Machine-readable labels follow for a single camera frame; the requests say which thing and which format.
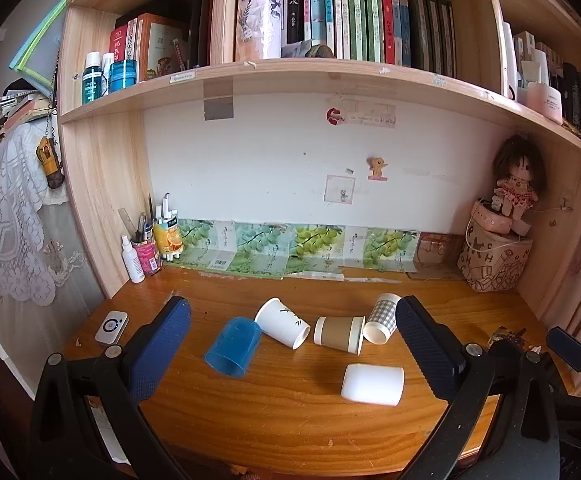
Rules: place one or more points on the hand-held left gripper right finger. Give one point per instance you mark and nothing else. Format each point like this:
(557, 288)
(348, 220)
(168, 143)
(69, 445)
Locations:
(426, 347)

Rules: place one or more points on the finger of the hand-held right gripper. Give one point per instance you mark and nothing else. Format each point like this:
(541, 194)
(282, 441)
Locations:
(569, 346)

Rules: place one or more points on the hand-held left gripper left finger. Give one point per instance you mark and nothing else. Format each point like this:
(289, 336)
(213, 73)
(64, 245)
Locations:
(164, 347)

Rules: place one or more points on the checkered paper cup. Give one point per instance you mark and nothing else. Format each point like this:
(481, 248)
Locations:
(383, 317)

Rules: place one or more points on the white plastic cup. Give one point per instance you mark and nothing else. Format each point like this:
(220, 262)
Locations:
(373, 384)

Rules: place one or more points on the blue plastic cup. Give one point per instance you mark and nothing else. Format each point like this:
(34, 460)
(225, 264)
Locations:
(233, 347)

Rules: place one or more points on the brown paper cup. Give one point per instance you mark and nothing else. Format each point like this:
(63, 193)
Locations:
(339, 334)

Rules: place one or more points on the white leaf-print paper cup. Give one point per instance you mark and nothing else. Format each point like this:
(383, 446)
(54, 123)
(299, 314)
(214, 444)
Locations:
(280, 322)

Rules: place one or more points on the row of upright books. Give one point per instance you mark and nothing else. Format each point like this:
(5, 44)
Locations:
(370, 25)

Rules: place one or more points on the small white round-button device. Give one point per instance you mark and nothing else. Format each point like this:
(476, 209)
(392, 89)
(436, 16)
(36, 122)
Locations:
(111, 327)

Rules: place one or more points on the dark shiny object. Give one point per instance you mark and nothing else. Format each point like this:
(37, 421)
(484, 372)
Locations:
(512, 339)

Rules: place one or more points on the pink pen holder can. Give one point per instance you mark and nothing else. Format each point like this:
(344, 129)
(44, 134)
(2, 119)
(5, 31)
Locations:
(148, 259)

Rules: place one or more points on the white spray bottle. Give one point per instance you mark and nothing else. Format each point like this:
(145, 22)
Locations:
(134, 262)

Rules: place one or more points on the brown cardboard box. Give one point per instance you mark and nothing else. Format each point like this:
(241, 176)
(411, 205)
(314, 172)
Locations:
(438, 255)

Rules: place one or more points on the yellow glue bottle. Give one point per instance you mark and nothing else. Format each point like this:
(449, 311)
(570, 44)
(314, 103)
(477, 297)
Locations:
(169, 240)

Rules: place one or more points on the clear plastic ruler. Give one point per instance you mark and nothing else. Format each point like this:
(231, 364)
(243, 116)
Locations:
(125, 225)

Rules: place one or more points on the pink round box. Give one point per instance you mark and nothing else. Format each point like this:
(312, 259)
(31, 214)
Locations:
(490, 219)

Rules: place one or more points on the green grape-print cardboard strip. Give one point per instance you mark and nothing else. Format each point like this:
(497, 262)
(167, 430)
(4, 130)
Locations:
(310, 247)

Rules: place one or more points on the brown-haired rag doll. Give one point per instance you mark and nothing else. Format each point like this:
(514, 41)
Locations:
(517, 180)

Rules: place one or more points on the wooden bookshelf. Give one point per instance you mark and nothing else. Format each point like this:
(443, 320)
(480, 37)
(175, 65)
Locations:
(100, 175)

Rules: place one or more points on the white lace cloth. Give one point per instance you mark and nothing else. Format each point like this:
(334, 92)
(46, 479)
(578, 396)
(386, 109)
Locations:
(10, 210)

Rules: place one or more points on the row of dark boxes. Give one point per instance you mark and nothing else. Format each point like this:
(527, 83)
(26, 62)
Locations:
(576, 97)

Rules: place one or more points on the blue jar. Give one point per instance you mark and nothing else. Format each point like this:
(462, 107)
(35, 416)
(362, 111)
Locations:
(124, 75)

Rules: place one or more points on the teal bottle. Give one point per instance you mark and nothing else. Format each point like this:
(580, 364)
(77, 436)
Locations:
(92, 80)

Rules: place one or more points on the pile of stacked books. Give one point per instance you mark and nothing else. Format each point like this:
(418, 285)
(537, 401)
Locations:
(18, 110)

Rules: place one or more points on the slim white bottle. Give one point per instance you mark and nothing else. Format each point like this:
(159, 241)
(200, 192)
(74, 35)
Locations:
(107, 72)

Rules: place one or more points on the tall white bottle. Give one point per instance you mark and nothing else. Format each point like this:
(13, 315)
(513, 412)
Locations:
(509, 60)

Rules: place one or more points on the group of red-spined books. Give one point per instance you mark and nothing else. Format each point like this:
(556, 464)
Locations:
(160, 45)

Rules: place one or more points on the green plastic folders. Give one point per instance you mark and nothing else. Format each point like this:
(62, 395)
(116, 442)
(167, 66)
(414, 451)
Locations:
(38, 45)

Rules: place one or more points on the tall printed paper tube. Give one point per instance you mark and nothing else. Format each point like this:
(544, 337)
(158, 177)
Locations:
(259, 15)

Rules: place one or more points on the pink square wall sticker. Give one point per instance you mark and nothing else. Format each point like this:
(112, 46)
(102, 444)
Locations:
(339, 189)

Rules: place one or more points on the orange animal wall sticker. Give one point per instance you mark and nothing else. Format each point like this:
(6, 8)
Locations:
(378, 167)

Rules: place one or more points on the red round wall sticker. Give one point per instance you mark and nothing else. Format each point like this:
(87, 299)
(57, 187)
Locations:
(334, 116)

